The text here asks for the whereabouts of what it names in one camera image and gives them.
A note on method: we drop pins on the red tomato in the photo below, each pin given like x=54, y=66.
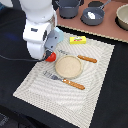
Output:
x=52, y=57

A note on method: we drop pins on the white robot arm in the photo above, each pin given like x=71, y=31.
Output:
x=41, y=32

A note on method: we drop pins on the yellow butter box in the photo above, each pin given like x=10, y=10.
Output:
x=77, y=40

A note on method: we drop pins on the cream bowl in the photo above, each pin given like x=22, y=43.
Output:
x=122, y=14

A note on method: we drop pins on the tall grey pot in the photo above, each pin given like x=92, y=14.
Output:
x=68, y=8

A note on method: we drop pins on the round wooden plate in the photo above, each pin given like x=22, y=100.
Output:
x=69, y=66

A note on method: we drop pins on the white salt shaker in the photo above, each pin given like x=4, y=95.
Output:
x=91, y=15

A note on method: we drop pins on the knife with wooden handle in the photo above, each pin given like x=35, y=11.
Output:
x=79, y=56

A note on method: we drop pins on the grey saucepan with handle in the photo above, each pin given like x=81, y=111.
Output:
x=99, y=13

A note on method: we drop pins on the light blue cup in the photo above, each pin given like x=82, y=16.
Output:
x=60, y=34

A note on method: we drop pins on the beige woven placemat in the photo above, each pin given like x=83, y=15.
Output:
x=69, y=103

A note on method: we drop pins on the brown stove board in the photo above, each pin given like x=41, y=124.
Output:
x=108, y=28

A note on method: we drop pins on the fork with wooden handle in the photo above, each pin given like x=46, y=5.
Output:
x=54, y=77

